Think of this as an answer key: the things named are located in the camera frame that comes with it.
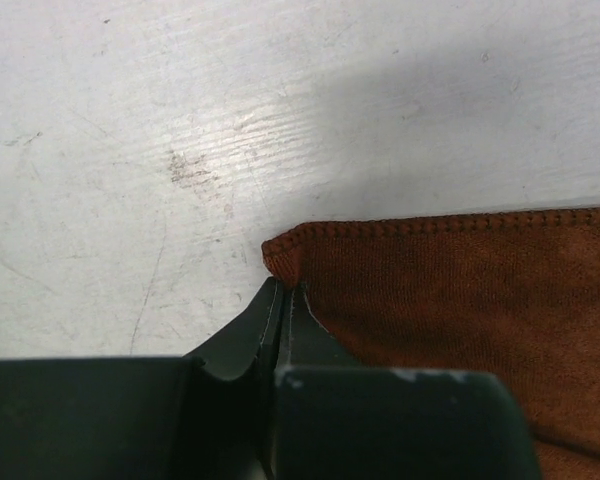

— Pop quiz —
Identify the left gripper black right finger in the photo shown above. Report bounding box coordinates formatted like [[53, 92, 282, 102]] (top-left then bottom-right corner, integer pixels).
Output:
[[274, 286, 355, 479]]

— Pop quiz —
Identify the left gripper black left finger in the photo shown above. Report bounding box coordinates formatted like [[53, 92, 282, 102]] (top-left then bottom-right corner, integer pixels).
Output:
[[182, 278, 285, 479]]

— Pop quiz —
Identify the rust orange towel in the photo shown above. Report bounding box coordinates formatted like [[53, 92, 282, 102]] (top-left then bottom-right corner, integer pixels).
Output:
[[262, 208, 600, 479]]

